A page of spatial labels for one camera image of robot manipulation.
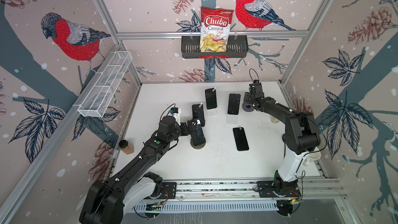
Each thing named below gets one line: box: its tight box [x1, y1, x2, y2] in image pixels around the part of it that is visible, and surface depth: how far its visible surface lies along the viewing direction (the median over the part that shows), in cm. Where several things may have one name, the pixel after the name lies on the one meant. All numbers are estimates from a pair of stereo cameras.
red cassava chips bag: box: [200, 6, 234, 53], surface depth 86 cm
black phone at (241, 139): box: [232, 127, 250, 151], surface depth 94 cm
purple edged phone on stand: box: [191, 103, 206, 128], surface depth 94 cm
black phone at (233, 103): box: [227, 93, 241, 116], surface depth 97 cm
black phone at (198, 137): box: [190, 124, 206, 147], surface depth 86 cm
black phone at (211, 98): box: [204, 87, 218, 110], surface depth 100 cm
